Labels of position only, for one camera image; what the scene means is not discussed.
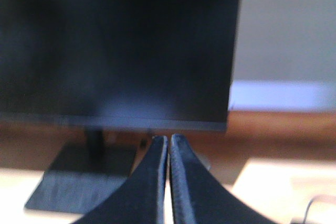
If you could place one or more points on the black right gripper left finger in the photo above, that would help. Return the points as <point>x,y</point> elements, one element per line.
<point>140,199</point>

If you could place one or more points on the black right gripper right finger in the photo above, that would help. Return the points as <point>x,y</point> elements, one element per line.
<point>197,197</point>

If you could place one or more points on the wooden desk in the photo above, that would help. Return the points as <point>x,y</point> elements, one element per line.
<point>273,161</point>

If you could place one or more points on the black computer monitor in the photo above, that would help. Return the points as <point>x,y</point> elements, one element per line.
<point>112,64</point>

